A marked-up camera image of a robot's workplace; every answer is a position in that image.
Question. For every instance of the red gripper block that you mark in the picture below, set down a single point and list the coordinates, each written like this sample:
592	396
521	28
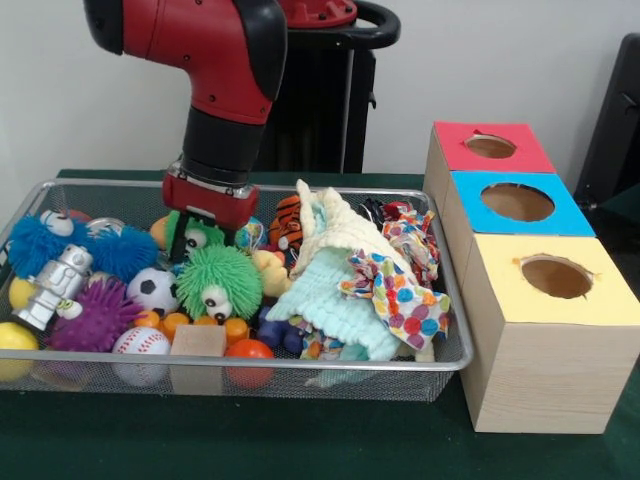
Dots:
215	205

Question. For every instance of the green spiky ball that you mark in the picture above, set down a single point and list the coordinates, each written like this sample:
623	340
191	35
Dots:
207	238
220	280

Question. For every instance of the yellow duck plush toy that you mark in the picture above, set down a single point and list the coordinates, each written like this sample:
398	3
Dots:
272	272

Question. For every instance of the tiger striped toy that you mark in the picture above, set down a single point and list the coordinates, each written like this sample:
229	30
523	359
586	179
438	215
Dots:
288	222

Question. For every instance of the red maraca rattle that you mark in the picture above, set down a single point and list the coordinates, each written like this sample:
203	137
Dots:
249	360

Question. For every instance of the mint knitted cloth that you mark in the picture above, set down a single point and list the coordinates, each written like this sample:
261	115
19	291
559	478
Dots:
330	300

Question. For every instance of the cream knitted cloth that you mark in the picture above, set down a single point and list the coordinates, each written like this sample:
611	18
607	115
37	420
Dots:
345	235

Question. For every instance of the multicoloured patterned cloth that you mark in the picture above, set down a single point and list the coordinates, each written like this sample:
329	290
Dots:
400	295

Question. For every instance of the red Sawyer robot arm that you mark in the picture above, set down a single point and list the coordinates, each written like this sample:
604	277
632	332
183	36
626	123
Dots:
200	40

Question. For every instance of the clear shallow mesh bin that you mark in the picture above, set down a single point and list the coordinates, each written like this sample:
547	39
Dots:
450	330

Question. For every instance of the wooden box with three holes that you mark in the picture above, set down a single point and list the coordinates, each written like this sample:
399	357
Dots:
540	370

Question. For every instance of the black white soccer ball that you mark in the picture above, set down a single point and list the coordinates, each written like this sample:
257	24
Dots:
152	288

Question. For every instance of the blue spiky ball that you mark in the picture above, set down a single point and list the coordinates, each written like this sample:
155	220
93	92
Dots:
38	248
125	252

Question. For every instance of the silver drink can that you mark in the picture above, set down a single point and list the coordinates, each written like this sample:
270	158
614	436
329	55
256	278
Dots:
105	225

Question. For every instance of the flat wooden block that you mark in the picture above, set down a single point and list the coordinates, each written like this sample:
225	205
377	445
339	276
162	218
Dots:
198	342

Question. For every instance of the white baseball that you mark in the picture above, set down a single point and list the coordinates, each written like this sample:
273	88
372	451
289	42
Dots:
142	342

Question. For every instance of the purple monster toy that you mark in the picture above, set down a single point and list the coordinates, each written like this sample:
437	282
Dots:
95	318

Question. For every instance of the silver toy robot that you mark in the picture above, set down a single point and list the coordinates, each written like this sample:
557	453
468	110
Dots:
55	288

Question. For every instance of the yellow ball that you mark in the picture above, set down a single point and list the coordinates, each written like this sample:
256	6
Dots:
20	292
15	340

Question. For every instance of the dark green tablecloth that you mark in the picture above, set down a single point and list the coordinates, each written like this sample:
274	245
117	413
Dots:
300	440

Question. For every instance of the black panel stand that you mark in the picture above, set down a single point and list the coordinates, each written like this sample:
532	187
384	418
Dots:
615	130

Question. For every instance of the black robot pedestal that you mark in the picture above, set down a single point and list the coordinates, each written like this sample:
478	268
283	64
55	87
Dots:
320	110

